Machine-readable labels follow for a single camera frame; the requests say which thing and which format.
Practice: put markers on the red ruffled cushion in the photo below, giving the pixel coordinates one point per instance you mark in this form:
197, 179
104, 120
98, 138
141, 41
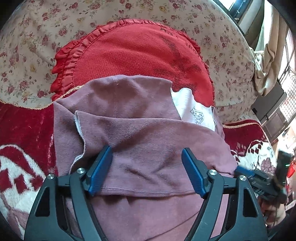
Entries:
138, 53

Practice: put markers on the window with dark frame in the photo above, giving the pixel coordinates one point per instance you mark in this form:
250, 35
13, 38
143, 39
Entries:
245, 14

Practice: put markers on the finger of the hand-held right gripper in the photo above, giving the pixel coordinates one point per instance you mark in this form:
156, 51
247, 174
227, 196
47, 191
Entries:
244, 171

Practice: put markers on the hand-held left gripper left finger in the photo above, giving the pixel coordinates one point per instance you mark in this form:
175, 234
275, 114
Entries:
101, 171

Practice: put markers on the cream curtain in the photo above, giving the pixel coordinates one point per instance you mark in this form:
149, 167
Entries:
270, 58

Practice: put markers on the person's right hand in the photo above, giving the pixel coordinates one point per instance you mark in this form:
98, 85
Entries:
274, 214

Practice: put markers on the pink long-sleeved shirt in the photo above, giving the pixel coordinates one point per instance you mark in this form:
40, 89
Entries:
143, 134

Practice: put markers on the side window with grille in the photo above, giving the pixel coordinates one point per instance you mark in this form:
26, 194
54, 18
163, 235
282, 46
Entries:
289, 69

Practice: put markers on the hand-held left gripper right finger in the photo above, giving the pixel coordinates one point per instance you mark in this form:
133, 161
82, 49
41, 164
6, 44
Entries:
194, 173

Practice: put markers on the red white floral blanket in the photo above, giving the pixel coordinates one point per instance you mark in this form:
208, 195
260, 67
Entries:
25, 129

